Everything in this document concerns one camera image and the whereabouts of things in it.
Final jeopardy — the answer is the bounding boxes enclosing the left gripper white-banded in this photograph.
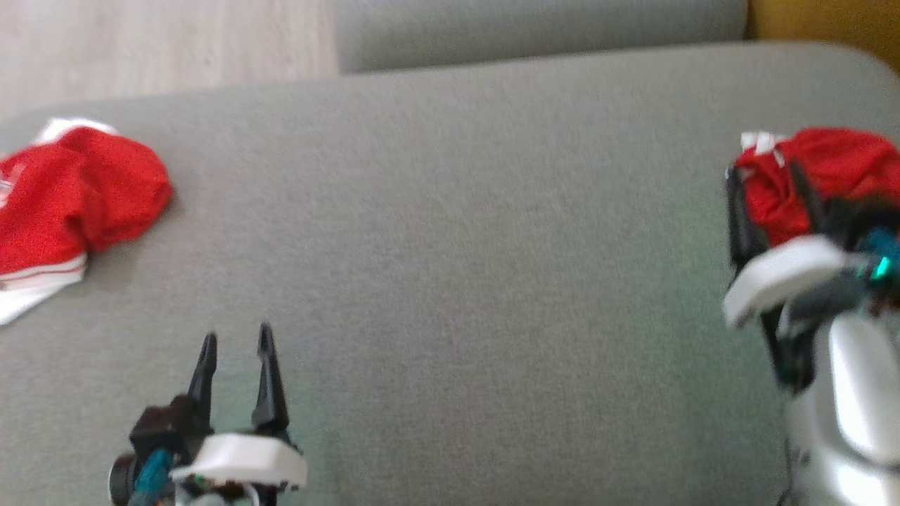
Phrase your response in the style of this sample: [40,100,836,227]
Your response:
[170,321,309,506]

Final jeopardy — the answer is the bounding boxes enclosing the left black cable, blue plug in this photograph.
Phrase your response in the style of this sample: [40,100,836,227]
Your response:
[130,448,175,506]

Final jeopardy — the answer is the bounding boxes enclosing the grey sofa seat cushion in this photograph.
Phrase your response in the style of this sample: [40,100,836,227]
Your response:
[0,41,900,506]

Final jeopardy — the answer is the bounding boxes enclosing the black cable, blue plug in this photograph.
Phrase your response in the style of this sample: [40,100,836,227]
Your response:
[130,448,175,506]
[861,228,900,282]

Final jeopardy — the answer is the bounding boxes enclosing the red shirt with white trim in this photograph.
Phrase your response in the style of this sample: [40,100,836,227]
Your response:
[0,116,174,326]

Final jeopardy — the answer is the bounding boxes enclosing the right gripper white-banded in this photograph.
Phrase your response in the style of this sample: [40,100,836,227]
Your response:
[723,162,867,392]

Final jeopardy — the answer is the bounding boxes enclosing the grey sofa back cushion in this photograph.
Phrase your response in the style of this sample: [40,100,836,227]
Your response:
[334,0,748,74]

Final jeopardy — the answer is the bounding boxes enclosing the yellow upholstered cushion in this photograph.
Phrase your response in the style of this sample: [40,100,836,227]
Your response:
[745,0,900,74]

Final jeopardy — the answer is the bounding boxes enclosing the right black cable, blue plug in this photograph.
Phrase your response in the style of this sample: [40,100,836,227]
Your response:
[861,228,900,282]

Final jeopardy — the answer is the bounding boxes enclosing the red shorts with white trim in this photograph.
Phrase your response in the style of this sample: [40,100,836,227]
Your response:
[731,126,900,247]

